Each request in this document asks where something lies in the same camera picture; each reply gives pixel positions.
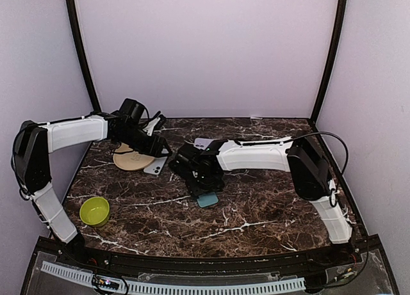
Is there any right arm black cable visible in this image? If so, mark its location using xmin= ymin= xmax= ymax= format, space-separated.
xmin=293 ymin=131 xmax=350 ymax=180

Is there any right black corner post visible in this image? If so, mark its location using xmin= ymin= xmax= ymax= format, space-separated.
xmin=309 ymin=0 xmax=347 ymax=125

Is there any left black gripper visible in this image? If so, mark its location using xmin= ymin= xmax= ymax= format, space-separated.
xmin=116 ymin=125 xmax=172 ymax=158

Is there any white slotted cable duct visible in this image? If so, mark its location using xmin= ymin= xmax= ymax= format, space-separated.
xmin=40 ymin=261 xmax=306 ymax=294

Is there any tan wooden round plate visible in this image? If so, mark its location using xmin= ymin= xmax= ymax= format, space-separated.
xmin=113 ymin=143 xmax=155 ymax=171

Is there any left black corner post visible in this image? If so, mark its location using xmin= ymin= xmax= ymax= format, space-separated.
xmin=65 ymin=0 xmax=101 ymax=112

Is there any teal phone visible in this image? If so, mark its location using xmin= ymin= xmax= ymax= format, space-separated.
xmin=197 ymin=192 xmax=218 ymax=208

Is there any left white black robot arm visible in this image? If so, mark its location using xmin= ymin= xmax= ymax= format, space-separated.
xmin=11 ymin=111 xmax=172 ymax=244

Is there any black corner post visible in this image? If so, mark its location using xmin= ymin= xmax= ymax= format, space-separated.
xmin=65 ymin=0 xmax=101 ymax=112
xmin=309 ymin=0 xmax=347 ymax=125

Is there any silver white phone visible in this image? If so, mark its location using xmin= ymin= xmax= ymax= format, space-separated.
xmin=143 ymin=157 xmax=167 ymax=175

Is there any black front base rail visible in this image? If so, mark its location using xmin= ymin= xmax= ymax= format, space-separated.
xmin=35 ymin=235 xmax=382 ymax=276

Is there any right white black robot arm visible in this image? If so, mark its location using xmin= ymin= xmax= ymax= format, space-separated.
xmin=169 ymin=136 xmax=353 ymax=266

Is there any lime green bowl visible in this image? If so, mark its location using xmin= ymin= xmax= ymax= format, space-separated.
xmin=79 ymin=197 xmax=110 ymax=227

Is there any lavender phone case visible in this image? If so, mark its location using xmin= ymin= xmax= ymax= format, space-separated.
xmin=193 ymin=138 xmax=213 ymax=149

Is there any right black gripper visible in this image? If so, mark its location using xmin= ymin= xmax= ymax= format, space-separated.
xmin=186 ymin=172 xmax=226 ymax=200

